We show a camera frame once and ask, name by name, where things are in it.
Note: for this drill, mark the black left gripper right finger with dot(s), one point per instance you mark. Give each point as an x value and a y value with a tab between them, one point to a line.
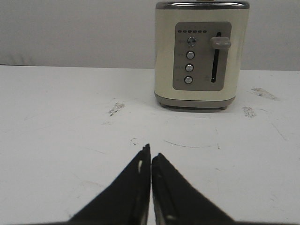
176	200

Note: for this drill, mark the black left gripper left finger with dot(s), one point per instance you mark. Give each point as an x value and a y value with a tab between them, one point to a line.
126	199

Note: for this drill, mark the cream two-slot toaster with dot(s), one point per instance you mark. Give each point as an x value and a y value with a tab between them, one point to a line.
198	48

